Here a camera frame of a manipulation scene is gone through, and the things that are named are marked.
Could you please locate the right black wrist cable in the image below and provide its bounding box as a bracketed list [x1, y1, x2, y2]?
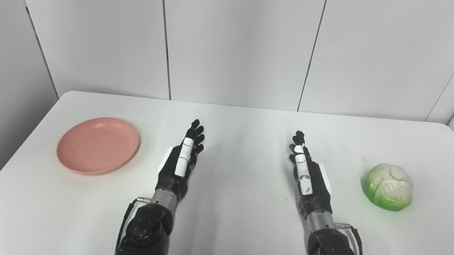
[332, 222, 369, 255]

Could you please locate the pink round plate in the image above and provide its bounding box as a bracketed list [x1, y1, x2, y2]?
[54, 112, 143, 180]

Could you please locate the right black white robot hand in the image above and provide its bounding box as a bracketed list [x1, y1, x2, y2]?
[283, 130, 340, 222]

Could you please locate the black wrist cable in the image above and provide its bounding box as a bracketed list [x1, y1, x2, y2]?
[115, 194, 153, 255]
[332, 222, 369, 255]

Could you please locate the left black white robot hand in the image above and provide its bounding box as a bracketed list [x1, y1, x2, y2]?
[154, 116, 207, 204]

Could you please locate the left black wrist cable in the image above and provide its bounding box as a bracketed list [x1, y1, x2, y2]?
[115, 194, 153, 255]

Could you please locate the green white cabbage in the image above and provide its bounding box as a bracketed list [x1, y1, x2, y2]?
[360, 161, 417, 213]

